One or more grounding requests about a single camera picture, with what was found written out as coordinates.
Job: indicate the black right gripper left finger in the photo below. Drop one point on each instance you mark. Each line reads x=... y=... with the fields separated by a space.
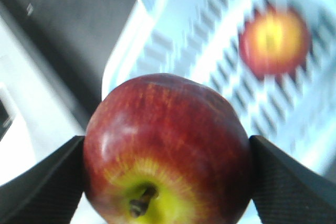
x=49 y=192

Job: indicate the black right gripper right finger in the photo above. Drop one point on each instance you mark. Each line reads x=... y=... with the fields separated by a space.
x=286 y=191

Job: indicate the red apple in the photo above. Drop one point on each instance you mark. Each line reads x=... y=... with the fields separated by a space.
x=274 y=42
x=163 y=149

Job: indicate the light blue plastic basket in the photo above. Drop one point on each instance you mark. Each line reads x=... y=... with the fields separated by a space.
x=198 y=39

